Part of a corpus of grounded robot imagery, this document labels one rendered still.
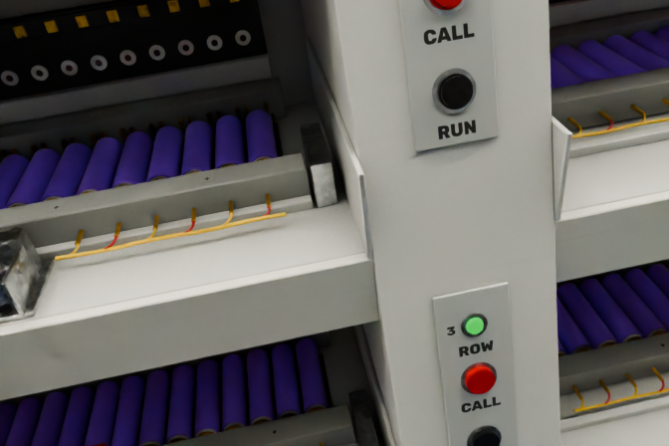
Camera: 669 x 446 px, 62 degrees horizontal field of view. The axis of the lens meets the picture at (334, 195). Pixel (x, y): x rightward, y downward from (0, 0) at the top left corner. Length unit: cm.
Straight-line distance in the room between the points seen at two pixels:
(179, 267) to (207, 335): 4
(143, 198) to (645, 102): 30
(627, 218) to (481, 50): 12
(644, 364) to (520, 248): 21
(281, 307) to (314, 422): 15
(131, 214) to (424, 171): 16
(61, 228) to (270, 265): 12
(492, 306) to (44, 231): 24
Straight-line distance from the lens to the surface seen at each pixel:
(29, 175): 39
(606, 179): 34
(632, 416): 47
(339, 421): 42
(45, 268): 33
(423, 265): 29
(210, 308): 29
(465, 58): 26
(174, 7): 41
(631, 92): 39
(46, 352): 32
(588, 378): 47
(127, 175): 35
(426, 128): 26
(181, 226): 32
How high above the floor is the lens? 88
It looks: 20 degrees down
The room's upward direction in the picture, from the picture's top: 10 degrees counter-clockwise
